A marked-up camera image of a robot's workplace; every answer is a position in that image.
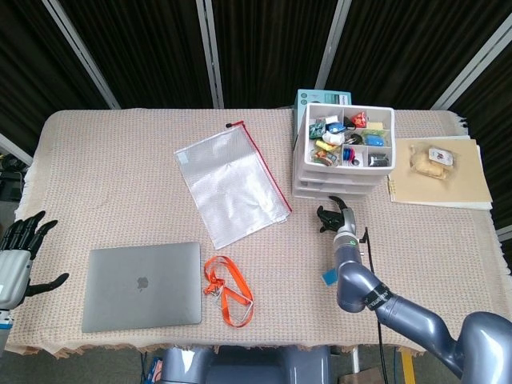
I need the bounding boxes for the teal cardboard box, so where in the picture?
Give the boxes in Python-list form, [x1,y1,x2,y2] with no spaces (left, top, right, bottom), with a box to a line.
[293,89,353,149]

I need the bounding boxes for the grey partition post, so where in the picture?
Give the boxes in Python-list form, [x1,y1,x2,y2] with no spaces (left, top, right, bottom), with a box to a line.
[195,0,225,109]
[314,0,353,92]
[430,15,512,111]
[42,0,122,110]
[0,133,34,166]

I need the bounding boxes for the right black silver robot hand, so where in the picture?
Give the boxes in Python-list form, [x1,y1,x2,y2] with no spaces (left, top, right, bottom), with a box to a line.
[316,194,357,238]

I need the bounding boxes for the silver closed laptop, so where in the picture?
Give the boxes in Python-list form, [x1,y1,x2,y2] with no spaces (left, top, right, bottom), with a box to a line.
[81,241,203,334]

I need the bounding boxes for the beige woven tablecloth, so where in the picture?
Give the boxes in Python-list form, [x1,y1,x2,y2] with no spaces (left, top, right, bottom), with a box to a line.
[7,106,512,359]

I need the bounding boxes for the white drawer organizer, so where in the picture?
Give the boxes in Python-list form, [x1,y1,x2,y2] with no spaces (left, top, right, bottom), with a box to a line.
[291,102,396,200]

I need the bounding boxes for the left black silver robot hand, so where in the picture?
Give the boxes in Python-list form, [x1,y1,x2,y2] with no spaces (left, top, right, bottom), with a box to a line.
[0,210,70,310]

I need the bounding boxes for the clear plastic container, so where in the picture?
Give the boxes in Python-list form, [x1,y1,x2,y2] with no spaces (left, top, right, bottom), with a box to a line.
[292,187,371,200]

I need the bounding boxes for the clear mesh red-zipper pouch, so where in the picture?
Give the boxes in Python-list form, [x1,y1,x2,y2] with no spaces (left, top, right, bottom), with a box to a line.
[174,121,293,250]

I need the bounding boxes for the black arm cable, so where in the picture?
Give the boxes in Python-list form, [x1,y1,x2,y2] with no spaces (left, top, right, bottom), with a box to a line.
[358,226,390,384]

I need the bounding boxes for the grey-blue robot torso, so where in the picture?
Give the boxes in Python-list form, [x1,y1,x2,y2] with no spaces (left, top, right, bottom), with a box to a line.
[154,346,333,384]

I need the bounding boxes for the orange green snack packets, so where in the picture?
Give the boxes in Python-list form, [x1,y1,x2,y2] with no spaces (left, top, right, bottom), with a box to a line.
[312,151,340,166]

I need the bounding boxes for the beige paper folder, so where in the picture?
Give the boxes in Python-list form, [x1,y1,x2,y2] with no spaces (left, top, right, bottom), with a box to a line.
[387,135,494,211]

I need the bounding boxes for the orange lanyard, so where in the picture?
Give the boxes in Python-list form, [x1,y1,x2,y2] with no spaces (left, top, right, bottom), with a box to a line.
[203,255,255,330]

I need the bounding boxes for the clear bag of snacks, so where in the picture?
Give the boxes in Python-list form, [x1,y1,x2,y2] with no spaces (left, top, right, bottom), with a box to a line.
[407,142,459,182]

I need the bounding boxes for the blue orange floor packet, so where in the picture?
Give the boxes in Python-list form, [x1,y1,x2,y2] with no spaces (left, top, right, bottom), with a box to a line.
[146,355,165,383]

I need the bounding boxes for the brown cardboard box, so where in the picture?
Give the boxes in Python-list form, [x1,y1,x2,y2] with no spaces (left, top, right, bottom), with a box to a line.
[338,366,383,384]

